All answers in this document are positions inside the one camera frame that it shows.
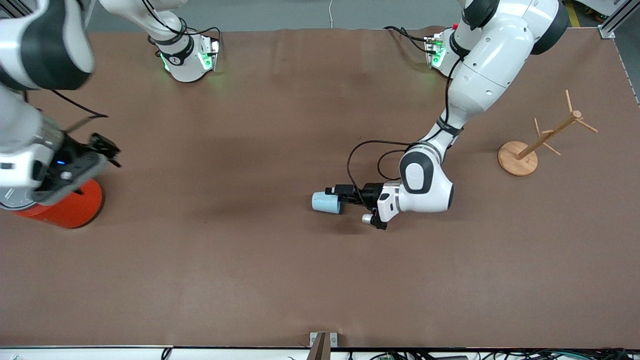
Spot light blue plastic cup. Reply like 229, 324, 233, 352
312, 191, 344, 215

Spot orange canister grey lid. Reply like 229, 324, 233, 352
0, 177, 105, 230

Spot brown table cover sheet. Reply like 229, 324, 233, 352
0, 26, 640, 349

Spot wooden mug tree stand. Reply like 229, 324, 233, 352
497, 89, 599, 177

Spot long black left arm cable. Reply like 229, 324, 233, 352
346, 139, 426, 201

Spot short black left arm cable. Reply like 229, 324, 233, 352
377, 148, 409, 182

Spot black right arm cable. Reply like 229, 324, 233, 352
49, 89, 109, 134

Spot black right base cable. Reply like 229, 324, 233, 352
182, 25, 223, 54

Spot black base cable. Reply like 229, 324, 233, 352
182, 25, 223, 54
383, 25, 436, 55

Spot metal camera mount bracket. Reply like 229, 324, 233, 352
307, 331, 339, 360

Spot black left base cable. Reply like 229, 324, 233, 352
383, 25, 436, 55

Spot tangled black floor cables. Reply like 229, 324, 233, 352
345, 348, 640, 360

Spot aluminium frame profile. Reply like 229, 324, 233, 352
597, 0, 640, 40

